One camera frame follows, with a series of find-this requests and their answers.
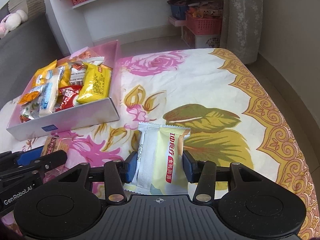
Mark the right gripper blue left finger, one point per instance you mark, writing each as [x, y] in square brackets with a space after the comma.
[117, 173]

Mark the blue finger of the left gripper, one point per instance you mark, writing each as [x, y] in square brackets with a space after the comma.
[42, 165]
[20, 158]

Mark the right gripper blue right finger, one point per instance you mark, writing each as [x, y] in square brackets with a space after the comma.
[204, 174]

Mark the brown wafer snack pack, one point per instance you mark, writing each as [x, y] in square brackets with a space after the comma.
[55, 143]

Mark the white cream snack pack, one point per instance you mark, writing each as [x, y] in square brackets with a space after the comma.
[159, 167]

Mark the pecan kernel snack pack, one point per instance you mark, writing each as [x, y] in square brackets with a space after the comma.
[29, 111]

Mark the white blue bread stick pack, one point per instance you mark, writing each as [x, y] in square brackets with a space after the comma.
[50, 91]

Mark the red snack pack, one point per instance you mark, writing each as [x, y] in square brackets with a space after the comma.
[68, 97]

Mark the yellow snack pack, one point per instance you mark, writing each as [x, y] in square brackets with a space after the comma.
[97, 80]
[39, 78]

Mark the orange white snack pack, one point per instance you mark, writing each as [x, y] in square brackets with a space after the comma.
[29, 97]

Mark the floral tablecloth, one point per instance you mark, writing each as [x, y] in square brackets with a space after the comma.
[263, 186]

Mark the pink silver cardboard box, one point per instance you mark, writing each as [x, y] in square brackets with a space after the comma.
[76, 116]

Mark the yellow snack pack in box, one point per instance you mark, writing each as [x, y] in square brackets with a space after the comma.
[39, 78]

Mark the pecan pack in box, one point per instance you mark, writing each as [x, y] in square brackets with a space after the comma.
[78, 70]

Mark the grey sofa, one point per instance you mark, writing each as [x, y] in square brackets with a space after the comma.
[24, 50]

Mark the white storage box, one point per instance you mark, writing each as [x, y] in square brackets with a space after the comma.
[199, 41]

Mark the plush bunny toy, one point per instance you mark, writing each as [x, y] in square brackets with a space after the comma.
[12, 21]

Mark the pink basket on floor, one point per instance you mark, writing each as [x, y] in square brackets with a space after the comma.
[204, 26]

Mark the blue storage bin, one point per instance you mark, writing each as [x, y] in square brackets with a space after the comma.
[178, 11]

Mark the white bookshelf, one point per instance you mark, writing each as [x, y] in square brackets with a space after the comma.
[95, 22]

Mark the lace curtain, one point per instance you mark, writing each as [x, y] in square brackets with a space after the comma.
[241, 28]

